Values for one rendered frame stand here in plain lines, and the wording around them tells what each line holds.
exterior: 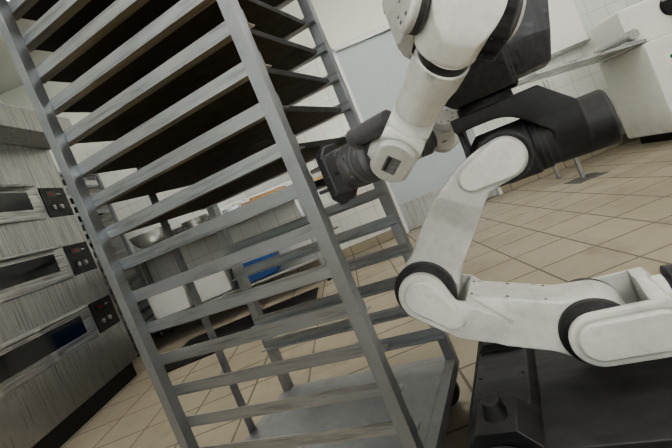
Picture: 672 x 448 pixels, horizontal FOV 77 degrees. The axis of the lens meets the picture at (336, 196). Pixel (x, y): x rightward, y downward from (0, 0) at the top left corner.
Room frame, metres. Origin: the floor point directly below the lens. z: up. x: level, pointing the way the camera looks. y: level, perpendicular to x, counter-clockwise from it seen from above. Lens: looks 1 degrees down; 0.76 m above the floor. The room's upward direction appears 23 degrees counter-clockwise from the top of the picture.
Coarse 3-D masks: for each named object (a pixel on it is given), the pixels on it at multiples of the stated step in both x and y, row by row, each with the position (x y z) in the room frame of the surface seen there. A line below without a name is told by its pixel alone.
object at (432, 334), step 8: (432, 328) 1.25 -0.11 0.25; (392, 336) 1.31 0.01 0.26; (400, 336) 1.29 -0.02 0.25; (408, 336) 1.28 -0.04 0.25; (416, 336) 1.27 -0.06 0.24; (424, 336) 1.26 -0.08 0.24; (432, 336) 1.25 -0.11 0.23; (440, 336) 1.23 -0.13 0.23; (384, 344) 1.32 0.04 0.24; (392, 344) 1.31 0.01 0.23; (400, 344) 1.29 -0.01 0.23; (408, 344) 1.27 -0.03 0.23; (416, 344) 1.25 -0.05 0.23
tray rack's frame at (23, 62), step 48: (0, 0) 1.09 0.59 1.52; (96, 240) 1.08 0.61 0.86; (192, 288) 1.31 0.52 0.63; (240, 288) 1.50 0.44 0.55; (144, 336) 1.09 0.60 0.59; (288, 384) 1.49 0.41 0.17; (336, 384) 1.39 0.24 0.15; (432, 384) 1.15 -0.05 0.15; (192, 432) 1.10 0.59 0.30; (288, 432) 1.21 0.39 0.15; (432, 432) 0.96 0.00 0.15
